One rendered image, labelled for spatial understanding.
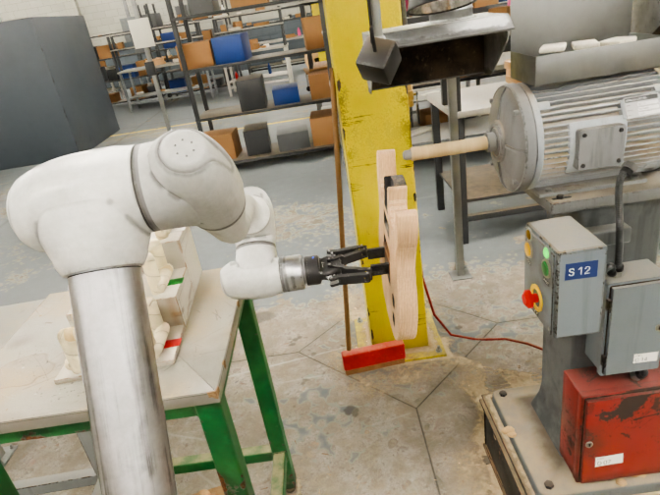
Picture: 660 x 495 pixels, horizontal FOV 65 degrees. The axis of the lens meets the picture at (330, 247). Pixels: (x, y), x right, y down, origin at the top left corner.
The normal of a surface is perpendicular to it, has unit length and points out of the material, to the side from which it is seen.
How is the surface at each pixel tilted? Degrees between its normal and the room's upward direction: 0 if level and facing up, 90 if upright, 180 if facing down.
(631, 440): 90
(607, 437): 90
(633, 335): 90
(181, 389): 0
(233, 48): 90
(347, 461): 0
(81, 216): 67
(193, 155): 43
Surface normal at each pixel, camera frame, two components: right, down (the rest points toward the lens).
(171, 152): 0.21, -0.37
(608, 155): 0.04, 0.42
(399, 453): -0.15, -0.89
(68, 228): -0.07, 0.05
